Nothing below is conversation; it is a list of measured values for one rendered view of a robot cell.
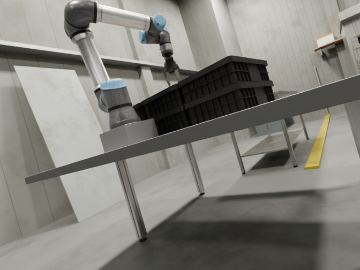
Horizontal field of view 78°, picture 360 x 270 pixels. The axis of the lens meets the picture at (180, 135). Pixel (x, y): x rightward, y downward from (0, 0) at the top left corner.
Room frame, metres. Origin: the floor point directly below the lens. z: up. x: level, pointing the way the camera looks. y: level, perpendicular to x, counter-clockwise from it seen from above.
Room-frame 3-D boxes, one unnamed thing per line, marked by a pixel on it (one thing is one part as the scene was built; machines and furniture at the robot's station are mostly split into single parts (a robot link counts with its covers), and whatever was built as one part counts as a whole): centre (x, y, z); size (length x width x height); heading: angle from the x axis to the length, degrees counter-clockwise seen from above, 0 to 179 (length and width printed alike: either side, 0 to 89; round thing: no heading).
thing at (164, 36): (1.37, -0.07, 1.30); 0.09 x 0.08 x 0.11; 119
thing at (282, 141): (3.32, -1.38, 0.48); 1.83 x 0.69 x 0.95; 145
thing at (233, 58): (1.10, -0.30, 0.92); 0.40 x 0.30 x 0.02; 137
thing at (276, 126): (7.05, -2.98, 0.43); 1.53 x 0.79 x 0.85; 144
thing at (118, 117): (1.06, 0.24, 0.85); 0.15 x 0.15 x 0.10
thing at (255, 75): (1.10, -0.30, 0.87); 0.40 x 0.30 x 0.11; 137
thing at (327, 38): (6.43, -4.82, 2.15); 0.43 x 0.36 x 0.24; 54
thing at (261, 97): (1.10, -0.30, 0.76); 0.40 x 0.30 x 0.12; 137
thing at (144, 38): (1.31, 0.01, 1.30); 0.11 x 0.11 x 0.08; 29
